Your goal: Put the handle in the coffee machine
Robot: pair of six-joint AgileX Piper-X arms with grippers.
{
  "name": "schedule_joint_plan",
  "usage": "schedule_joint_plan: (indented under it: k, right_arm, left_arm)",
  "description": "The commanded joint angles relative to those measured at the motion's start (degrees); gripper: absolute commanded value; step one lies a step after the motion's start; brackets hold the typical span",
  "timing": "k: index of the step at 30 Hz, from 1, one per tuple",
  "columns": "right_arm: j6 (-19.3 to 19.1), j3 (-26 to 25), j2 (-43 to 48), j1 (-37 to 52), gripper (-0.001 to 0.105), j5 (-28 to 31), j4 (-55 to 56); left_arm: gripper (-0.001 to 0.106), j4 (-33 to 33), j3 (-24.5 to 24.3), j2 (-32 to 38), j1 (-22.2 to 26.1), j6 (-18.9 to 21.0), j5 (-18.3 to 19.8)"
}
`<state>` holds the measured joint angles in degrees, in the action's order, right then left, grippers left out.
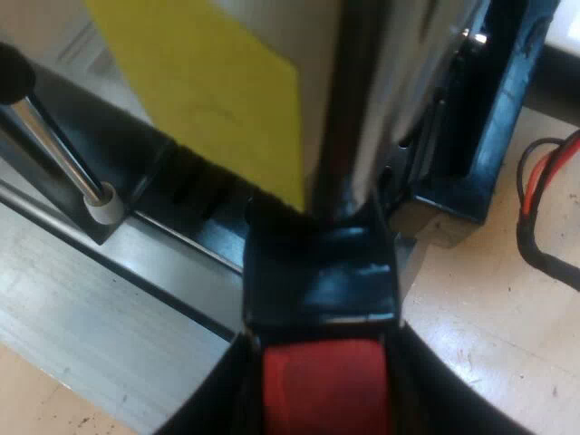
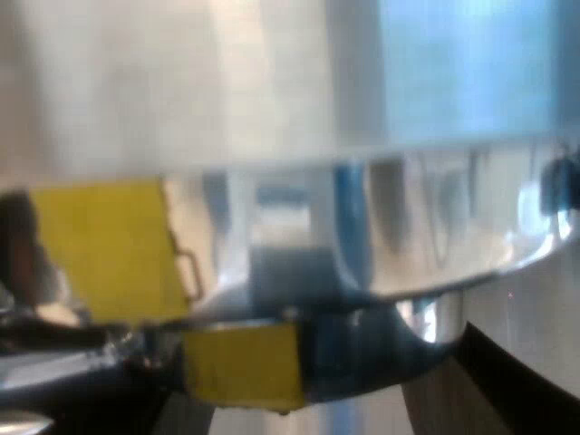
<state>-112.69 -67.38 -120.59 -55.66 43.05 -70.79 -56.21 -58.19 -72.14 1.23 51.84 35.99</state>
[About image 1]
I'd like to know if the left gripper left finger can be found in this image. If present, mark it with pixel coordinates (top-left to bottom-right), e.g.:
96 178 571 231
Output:
156 332 266 435

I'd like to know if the black cable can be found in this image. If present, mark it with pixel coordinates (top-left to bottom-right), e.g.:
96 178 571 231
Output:
515 137 580 292

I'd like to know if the dark metal block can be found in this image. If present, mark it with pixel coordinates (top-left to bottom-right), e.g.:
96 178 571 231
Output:
390 0 557 248

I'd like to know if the red cable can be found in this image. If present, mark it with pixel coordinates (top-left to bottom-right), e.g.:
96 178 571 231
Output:
520 147 580 219

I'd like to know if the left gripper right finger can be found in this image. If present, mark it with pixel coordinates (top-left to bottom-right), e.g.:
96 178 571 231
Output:
383 315 517 435

